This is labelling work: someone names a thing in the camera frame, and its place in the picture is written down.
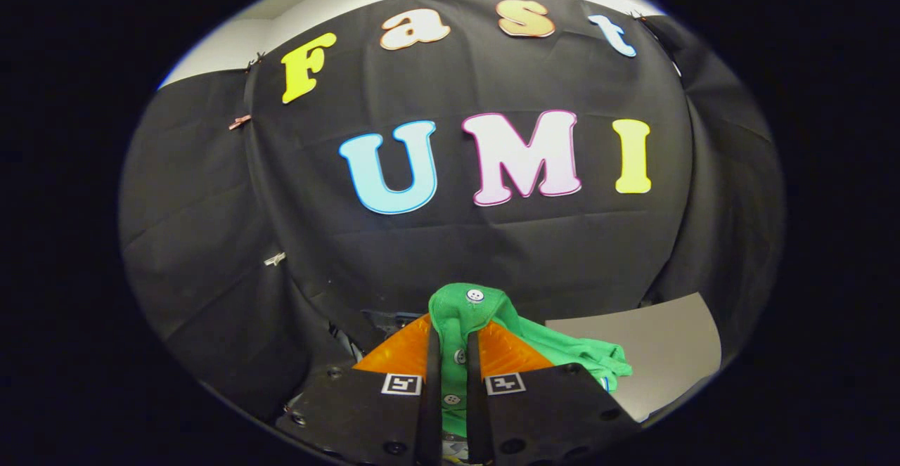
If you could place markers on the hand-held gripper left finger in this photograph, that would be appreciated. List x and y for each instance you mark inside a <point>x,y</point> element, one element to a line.
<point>432,382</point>

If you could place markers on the silver clip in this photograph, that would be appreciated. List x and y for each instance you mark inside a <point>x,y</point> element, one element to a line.
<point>274,259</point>

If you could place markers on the dark grey washing machine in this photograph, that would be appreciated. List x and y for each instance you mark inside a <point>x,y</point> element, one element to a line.
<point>383,322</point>

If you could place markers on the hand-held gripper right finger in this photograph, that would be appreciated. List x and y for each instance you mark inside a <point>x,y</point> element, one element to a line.
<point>477,396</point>

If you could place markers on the beige cabinet with grey top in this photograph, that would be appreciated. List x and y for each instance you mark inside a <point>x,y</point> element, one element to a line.
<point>654,353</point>

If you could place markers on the copper clip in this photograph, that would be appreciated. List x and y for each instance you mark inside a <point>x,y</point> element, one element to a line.
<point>239,122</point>

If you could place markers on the green polo shirt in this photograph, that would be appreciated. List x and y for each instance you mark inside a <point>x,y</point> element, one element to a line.
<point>457,318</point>

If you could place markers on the black backdrop cloth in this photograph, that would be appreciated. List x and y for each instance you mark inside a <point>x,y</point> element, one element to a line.
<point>492,255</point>

